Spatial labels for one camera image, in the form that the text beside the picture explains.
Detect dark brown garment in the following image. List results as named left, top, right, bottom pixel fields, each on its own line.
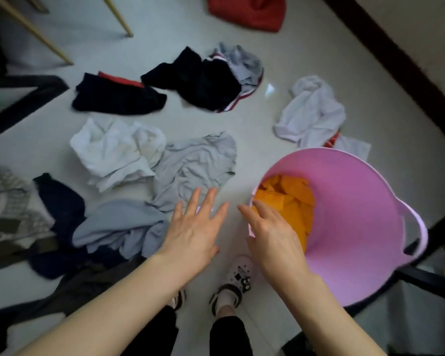
left=13, top=255, right=149, bottom=325

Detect light grey-blue sweater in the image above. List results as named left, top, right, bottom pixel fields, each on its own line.
left=72, top=199, right=170, bottom=261

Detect yellow garment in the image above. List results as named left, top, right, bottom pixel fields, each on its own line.
left=253, top=175, right=316, bottom=253

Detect white left clog shoe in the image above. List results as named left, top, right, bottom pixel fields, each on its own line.
left=170, top=289, right=187, bottom=311

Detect wooden chair leg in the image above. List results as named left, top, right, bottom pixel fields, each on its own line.
left=0, top=0, right=74, bottom=66
left=101, top=0, right=134, bottom=38

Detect person's left hand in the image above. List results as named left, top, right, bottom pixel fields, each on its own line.
left=154, top=187, right=230, bottom=290

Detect pink plastic laundry tub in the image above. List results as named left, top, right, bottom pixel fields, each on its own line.
left=247, top=147, right=429, bottom=308

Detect black metal frame stand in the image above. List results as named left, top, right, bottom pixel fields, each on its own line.
left=0, top=75, right=70, bottom=144

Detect white clog shoe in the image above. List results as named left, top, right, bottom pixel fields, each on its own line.
left=170, top=289, right=187, bottom=311
left=209, top=255, right=255, bottom=316

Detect black garment red trim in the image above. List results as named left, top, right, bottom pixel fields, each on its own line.
left=72, top=71, right=168, bottom=116

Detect black and white striped garment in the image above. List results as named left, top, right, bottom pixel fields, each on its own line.
left=209, top=42, right=265, bottom=114

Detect light grey shirt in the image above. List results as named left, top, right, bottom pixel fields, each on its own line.
left=148, top=131, right=238, bottom=214

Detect dark brown baseboard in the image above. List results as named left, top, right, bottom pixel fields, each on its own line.
left=318, top=0, right=445, bottom=151

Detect white right clog shoe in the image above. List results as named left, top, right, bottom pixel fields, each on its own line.
left=209, top=255, right=255, bottom=316

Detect person's right forearm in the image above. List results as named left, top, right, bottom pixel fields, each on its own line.
left=278, top=272, right=388, bottom=356

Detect red quilted jacket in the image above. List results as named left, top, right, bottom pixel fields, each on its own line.
left=207, top=0, right=287, bottom=33

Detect white right sock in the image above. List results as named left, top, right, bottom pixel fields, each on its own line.
left=217, top=289, right=242, bottom=312

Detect navy blue garment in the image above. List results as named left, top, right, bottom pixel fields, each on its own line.
left=28, top=173, right=127, bottom=280

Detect beige plaid garment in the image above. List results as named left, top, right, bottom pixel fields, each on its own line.
left=0, top=166, right=56, bottom=271

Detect person's right hand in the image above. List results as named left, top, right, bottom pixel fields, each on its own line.
left=237, top=199, right=312, bottom=292

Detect white shirt red trim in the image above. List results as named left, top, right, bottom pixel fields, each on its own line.
left=273, top=75, right=372, bottom=163

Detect black shorts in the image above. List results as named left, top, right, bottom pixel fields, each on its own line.
left=122, top=306, right=254, bottom=356

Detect person's left forearm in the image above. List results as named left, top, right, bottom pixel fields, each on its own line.
left=14, top=252, right=193, bottom=356

